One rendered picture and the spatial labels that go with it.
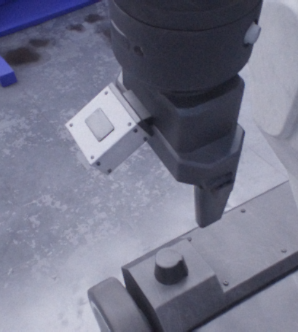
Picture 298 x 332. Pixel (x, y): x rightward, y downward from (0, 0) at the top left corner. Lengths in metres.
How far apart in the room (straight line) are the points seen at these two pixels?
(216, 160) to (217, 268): 0.47
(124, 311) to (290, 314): 0.24
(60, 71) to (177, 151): 1.35
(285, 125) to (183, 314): 0.36
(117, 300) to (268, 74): 0.43
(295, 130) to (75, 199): 0.78
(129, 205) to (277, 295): 0.47
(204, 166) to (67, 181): 0.93
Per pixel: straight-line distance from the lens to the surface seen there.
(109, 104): 0.35
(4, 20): 2.01
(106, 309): 0.76
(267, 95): 0.48
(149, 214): 1.12
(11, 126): 1.47
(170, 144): 0.33
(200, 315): 0.75
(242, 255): 0.80
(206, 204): 0.37
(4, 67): 1.67
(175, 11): 0.26
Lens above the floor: 0.83
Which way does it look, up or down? 43 degrees down
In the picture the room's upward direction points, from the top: 8 degrees counter-clockwise
